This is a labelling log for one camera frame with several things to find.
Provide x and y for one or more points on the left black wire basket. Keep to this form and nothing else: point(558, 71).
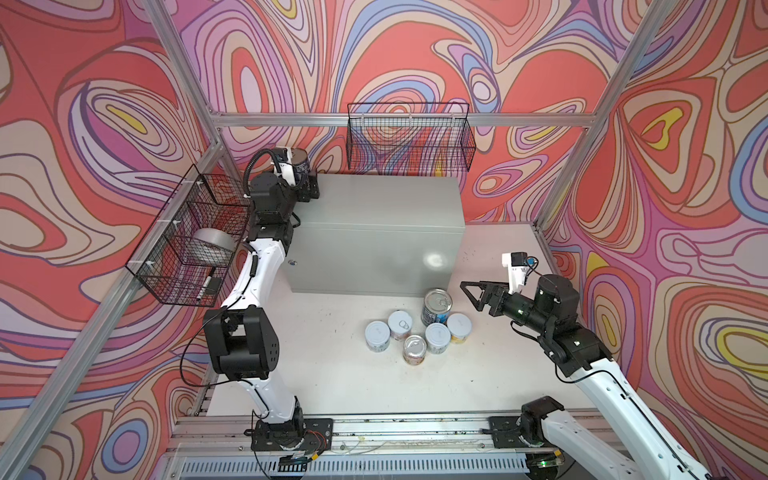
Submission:
point(185, 257)

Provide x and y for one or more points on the small yellow can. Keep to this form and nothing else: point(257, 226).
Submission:
point(460, 327)

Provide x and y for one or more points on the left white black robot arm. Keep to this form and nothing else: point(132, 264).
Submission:
point(242, 343)

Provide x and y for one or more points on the tall light blue can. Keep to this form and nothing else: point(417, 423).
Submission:
point(437, 306)

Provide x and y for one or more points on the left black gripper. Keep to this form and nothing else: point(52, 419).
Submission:
point(302, 195)

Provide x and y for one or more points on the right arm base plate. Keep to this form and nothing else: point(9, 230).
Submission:
point(504, 431)

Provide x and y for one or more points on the grey metal cabinet box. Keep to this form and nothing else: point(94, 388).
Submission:
point(376, 235)

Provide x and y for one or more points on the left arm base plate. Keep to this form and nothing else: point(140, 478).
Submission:
point(315, 433)

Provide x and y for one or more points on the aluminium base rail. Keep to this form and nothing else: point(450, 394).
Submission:
point(397, 446)

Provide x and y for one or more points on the small pink can silver lid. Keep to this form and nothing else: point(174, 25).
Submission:
point(414, 349)

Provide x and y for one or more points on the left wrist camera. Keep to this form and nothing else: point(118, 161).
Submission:
point(283, 165)

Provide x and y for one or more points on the black wire basket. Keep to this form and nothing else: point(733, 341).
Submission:
point(410, 138)
point(185, 257)

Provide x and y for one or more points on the small white blue can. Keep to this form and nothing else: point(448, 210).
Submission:
point(438, 338)

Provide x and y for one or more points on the small white can pull tab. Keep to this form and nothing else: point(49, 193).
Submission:
point(400, 324)

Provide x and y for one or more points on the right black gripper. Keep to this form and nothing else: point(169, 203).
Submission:
point(495, 290)

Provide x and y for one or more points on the small white can left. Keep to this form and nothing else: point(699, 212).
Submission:
point(377, 335)

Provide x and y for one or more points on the back black wire basket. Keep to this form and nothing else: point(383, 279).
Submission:
point(410, 138)

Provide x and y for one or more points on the grey tape roll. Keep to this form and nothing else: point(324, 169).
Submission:
point(212, 247)

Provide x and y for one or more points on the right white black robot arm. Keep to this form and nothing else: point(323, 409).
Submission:
point(580, 358)

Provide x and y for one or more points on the tall dark blue can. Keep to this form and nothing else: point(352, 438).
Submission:
point(301, 164)

